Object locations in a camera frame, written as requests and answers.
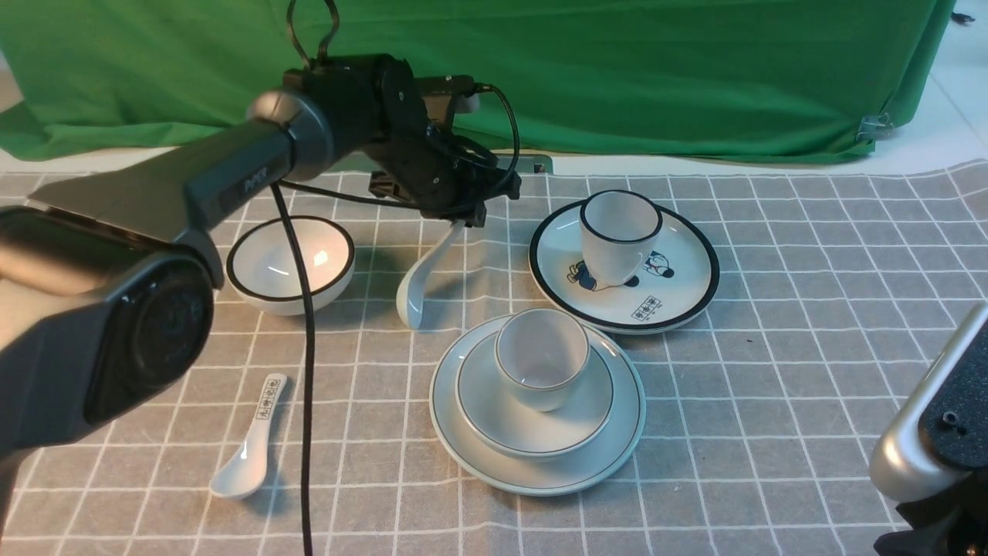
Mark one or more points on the green backdrop cloth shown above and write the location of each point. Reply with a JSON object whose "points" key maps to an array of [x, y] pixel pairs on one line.
{"points": [[753, 81]]}

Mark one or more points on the white cup black rim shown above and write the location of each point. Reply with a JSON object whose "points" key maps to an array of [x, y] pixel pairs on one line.
{"points": [[618, 229]]}

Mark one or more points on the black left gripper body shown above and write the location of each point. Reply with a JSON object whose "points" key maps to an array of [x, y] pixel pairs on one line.
{"points": [[428, 165]]}

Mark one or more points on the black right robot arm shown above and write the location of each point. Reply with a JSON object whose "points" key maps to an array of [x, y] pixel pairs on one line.
{"points": [[932, 459]]}

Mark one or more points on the grey checked tablecloth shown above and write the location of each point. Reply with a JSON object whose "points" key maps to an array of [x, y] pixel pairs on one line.
{"points": [[835, 294]]}

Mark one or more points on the pale green plate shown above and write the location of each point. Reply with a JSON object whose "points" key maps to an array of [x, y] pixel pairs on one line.
{"points": [[540, 477]]}

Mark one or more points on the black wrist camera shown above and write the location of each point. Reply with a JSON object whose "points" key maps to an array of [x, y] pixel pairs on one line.
{"points": [[448, 95]]}

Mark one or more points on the metal binder clip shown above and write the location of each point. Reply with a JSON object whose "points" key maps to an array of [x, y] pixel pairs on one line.
{"points": [[875, 128]]}

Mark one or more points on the white bowl black rim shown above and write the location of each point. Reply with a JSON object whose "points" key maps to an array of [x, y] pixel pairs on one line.
{"points": [[263, 271]]}

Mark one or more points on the cartoon plate black rim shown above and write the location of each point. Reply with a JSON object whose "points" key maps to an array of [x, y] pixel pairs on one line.
{"points": [[677, 282]]}

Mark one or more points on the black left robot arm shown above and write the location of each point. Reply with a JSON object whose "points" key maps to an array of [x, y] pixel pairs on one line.
{"points": [[108, 279]]}

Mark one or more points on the plain white ceramic spoon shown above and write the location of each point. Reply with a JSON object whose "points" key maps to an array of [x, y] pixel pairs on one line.
{"points": [[410, 300]]}

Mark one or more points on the white spoon with characters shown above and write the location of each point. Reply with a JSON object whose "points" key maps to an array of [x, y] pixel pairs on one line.
{"points": [[245, 472]]}

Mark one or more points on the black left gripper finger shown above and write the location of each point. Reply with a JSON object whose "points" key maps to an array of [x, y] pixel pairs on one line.
{"points": [[474, 217]]}

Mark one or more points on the pale green shallow bowl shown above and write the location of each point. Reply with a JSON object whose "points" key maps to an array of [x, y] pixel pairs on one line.
{"points": [[495, 412]]}

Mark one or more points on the pale green cup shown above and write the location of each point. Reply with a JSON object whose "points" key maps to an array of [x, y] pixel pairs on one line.
{"points": [[542, 355]]}

